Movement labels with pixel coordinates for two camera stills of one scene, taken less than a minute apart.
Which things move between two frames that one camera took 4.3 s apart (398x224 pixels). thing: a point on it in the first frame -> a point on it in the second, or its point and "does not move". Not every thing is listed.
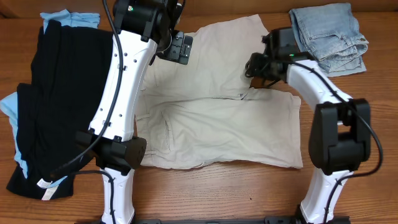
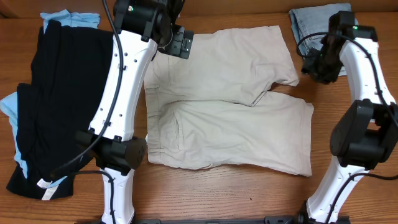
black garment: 69,70 does not move
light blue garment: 9,103 does not move
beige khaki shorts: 203,111 does not move
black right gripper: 254,66 -> 308,69
